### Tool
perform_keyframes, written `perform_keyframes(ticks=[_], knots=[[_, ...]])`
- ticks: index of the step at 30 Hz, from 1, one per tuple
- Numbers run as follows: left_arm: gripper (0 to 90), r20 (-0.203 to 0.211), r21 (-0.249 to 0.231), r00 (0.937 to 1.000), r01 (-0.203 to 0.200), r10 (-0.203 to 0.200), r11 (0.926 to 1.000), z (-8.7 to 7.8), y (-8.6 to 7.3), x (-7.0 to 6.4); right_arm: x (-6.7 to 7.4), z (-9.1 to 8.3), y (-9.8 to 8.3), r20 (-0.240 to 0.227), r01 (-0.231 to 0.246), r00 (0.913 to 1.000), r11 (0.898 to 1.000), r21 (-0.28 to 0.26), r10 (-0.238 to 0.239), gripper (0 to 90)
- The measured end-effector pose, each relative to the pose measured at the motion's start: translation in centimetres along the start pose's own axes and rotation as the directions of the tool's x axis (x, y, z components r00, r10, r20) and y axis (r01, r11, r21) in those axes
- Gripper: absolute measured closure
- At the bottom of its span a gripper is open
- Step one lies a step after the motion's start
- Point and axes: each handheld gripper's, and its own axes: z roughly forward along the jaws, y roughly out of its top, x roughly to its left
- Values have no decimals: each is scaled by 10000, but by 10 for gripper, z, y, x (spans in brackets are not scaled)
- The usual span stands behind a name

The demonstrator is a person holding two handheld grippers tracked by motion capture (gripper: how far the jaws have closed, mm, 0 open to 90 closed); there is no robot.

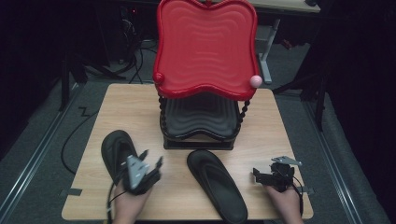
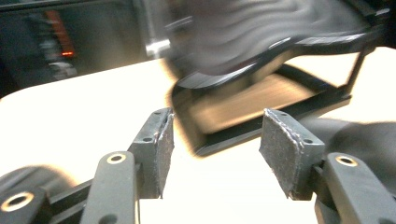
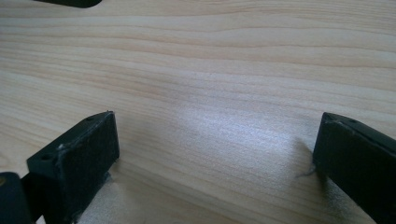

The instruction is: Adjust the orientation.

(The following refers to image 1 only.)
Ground black cable on floor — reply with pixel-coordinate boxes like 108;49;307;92
60;106;100;175

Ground bundle of black cables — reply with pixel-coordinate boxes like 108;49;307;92
119;6;159;85

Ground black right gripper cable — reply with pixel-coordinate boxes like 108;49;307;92
291;175;305;217

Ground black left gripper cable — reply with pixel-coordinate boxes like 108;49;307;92
106;174;129;224

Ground desk with white legs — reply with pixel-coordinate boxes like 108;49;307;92
248;0;321;86

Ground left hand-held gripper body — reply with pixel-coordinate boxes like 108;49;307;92
120;154;163;196

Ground black metal stand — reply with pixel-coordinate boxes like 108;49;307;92
272;59;332;133
58;50;127;113

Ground person's right hand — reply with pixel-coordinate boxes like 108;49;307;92
265;184;304;224

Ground red and black tiered rack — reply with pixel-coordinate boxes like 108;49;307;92
152;0;263;151

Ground person's left hand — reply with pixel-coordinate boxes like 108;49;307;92
111;180;153;224

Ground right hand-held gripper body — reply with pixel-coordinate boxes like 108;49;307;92
259;155;303;193

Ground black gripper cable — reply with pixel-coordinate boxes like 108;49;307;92
291;175;305;217
106;174;129;224

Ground black flip-flop slipper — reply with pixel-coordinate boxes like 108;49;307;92
100;129;148;188
186;149;249;224

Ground grey tape strip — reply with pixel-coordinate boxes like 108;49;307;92
58;188;83;198
295;185;316;196

